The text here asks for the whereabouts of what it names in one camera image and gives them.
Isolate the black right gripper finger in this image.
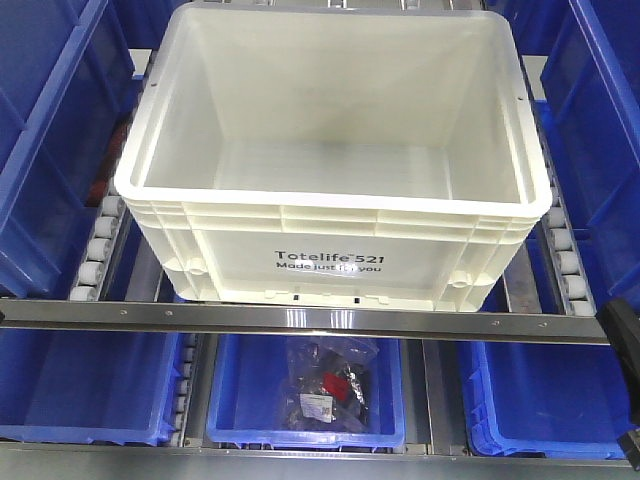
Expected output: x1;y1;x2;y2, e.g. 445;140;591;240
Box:
617;426;640;463
596;298;639;388

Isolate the white plastic Totelife crate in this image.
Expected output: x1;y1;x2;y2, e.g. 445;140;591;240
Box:
114;2;552;312

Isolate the blue bin lower right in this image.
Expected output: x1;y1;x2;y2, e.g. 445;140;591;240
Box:
457;341;633;460

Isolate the blue bin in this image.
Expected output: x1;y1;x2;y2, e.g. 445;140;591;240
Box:
1;1;133;298
457;341;633;460
1;329;185;446
206;335;405;450
541;1;639;306

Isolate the right white roller track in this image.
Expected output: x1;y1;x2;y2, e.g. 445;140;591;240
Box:
521;55;596;317

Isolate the white roller track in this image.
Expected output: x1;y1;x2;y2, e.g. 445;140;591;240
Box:
68;49;156;304
521;55;596;317

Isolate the blue bin upper right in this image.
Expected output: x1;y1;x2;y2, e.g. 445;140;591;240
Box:
541;1;639;306

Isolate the plastic bag of parts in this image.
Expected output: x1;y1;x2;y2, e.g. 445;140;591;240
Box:
282;336;379;434

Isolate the blue bin lower middle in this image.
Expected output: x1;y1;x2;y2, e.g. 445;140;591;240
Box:
206;335;405;450

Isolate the lower roller track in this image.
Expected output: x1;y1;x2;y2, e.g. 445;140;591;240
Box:
168;333;200;447

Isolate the blue bin lower left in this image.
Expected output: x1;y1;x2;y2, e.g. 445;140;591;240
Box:
1;329;185;446

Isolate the left white roller track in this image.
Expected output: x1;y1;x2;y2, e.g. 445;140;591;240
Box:
68;49;156;304

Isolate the blue bin upper left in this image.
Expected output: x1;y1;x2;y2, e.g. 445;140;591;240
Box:
1;1;133;298

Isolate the lower grey shelf rail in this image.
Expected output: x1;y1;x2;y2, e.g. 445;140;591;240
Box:
1;443;639;479

